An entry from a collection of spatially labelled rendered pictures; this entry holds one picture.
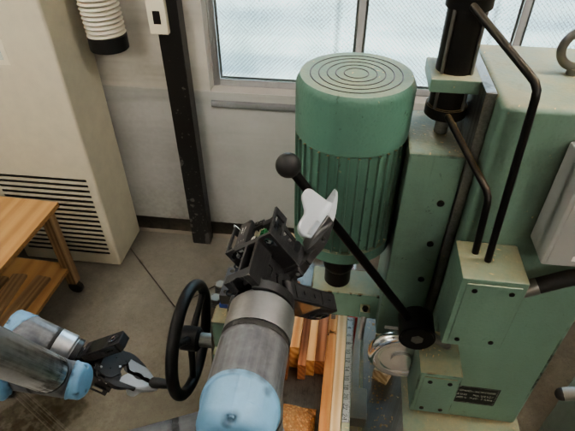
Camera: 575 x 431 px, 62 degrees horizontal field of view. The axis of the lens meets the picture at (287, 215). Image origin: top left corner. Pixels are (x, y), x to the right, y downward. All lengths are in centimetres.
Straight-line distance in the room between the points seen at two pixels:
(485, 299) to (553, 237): 12
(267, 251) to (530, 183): 37
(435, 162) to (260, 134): 161
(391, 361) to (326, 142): 45
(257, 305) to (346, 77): 36
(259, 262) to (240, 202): 198
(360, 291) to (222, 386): 55
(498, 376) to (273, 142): 156
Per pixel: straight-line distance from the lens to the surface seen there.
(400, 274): 87
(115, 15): 208
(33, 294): 238
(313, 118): 69
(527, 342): 97
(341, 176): 72
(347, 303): 98
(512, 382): 107
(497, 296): 74
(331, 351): 103
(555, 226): 71
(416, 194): 76
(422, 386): 89
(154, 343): 228
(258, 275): 54
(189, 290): 114
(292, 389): 103
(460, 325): 78
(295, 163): 63
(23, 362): 96
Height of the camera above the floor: 179
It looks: 39 degrees down
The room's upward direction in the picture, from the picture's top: straight up
